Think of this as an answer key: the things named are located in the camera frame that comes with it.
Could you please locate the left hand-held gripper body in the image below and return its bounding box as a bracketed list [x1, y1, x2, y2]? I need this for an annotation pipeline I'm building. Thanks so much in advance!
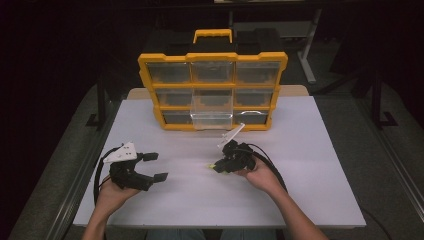
[102, 141, 155, 192]

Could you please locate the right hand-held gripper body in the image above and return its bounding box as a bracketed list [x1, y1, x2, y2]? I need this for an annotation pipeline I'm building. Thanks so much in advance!
[217, 122, 258, 173]

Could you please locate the clear plastic drawer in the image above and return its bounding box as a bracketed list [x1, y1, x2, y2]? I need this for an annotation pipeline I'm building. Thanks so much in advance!
[189, 87, 235, 131]

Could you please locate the yellow and black organizer case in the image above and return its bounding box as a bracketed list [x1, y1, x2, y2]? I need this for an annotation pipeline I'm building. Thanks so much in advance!
[137, 28, 289, 132]

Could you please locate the person's left hand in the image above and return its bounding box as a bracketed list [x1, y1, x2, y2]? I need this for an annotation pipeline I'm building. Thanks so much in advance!
[96, 176, 141, 210]

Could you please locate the person's right hand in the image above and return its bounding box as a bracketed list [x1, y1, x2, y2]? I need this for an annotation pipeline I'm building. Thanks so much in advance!
[233, 158, 285, 195]

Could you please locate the tan wooden board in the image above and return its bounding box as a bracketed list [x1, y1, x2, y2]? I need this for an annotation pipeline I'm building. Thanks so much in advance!
[126, 84, 310, 101]

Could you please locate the grey metal stand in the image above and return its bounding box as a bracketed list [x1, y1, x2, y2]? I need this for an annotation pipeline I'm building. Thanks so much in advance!
[297, 8, 323, 85]

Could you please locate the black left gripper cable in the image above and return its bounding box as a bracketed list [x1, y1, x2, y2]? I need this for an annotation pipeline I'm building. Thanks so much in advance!
[93, 145, 122, 205]

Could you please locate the black metal frame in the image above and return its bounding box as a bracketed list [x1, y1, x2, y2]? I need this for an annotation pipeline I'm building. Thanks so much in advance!
[85, 78, 109, 130]
[370, 70, 400, 130]

